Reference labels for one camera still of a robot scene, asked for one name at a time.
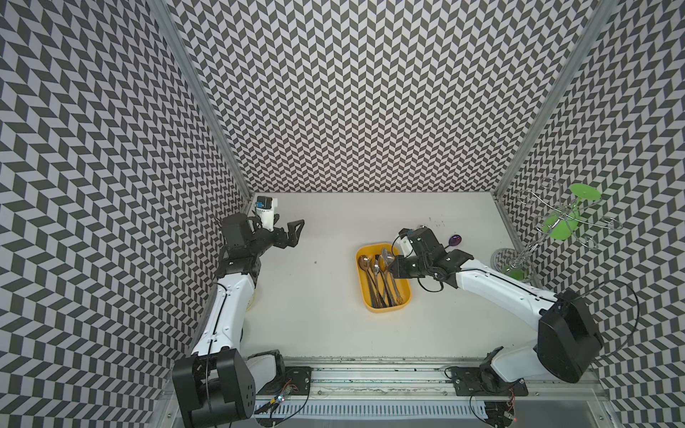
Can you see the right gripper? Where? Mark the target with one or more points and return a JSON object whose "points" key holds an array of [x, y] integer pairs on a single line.
{"points": [[400, 272]]}

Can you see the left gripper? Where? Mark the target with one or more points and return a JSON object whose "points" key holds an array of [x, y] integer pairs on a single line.
{"points": [[291, 238]]}

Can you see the silver ornate spoon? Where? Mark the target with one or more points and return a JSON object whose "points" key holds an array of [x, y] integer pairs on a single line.
{"points": [[380, 292]]}

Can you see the yellow plastic storage box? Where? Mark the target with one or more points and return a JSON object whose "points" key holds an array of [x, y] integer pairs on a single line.
{"points": [[400, 288]]}

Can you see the black spoon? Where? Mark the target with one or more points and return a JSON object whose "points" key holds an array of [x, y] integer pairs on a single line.
{"points": [[389, 298]]}

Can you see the copper long spoon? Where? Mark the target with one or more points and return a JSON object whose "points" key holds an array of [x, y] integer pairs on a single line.
{"points": [[363, 262]]}

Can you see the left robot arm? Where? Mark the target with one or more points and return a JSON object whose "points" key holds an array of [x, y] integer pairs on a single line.
{"points": [[216, 384]]}

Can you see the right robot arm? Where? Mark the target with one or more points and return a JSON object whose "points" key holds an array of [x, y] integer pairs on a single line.
{"points": [[568, 338]]}

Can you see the large purple spoon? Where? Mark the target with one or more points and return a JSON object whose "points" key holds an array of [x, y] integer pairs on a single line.
{"points": [[454, 241]]}

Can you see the green metal cup rack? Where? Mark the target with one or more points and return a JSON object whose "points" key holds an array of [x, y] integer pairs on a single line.
{"points": [[560, 223]]}

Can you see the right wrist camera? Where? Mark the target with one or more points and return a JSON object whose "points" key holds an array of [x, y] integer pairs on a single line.
{"points": [[406, 246]]}

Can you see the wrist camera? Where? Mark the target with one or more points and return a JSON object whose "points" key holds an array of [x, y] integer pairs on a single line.
{"points": [[406, 246], [265, 210]]}

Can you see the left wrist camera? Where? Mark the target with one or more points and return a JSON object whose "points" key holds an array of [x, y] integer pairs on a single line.
{"points": [[265, 210]]}

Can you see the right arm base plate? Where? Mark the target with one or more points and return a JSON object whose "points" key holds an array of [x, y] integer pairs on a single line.
{"points": [[473, 381]]}

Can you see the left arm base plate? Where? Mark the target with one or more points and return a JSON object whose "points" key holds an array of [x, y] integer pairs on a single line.
{"points": [[294, 381]]}

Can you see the aluminium front rail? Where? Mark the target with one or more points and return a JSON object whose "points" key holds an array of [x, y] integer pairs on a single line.
{"points": [[424, 379]]}

